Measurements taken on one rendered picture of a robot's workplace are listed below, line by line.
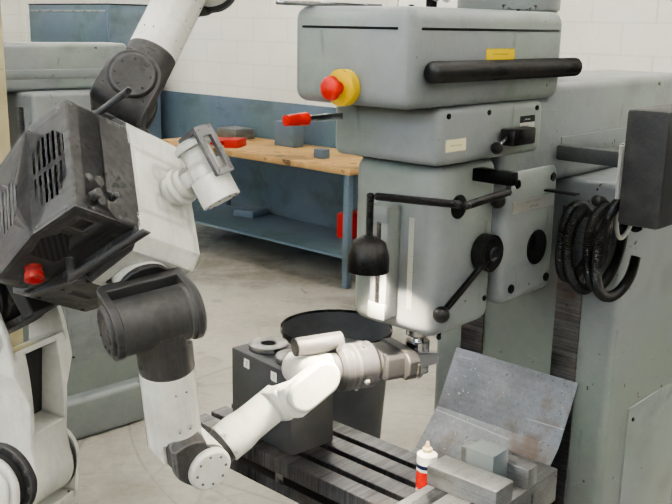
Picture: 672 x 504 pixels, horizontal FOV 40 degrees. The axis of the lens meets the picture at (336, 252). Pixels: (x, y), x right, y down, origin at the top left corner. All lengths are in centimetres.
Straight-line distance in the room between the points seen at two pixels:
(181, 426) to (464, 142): 67
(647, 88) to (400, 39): 90
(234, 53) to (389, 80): 702
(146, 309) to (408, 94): 52
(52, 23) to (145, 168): 808
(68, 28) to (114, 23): 67
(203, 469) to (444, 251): 56
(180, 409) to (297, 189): 653
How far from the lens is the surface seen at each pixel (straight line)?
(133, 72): 162
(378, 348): 174
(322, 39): 157
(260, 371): 203
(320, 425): 204
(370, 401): 382
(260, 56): 821
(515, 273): 181
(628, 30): 616
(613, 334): 201
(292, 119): 158
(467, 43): 157
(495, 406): 214
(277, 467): 202
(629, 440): 219
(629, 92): 215
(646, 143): 171
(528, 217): 182
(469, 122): 161
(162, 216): 152
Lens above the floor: 186
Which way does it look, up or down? 14 degrees down
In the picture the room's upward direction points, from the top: 1 degrees clockwise
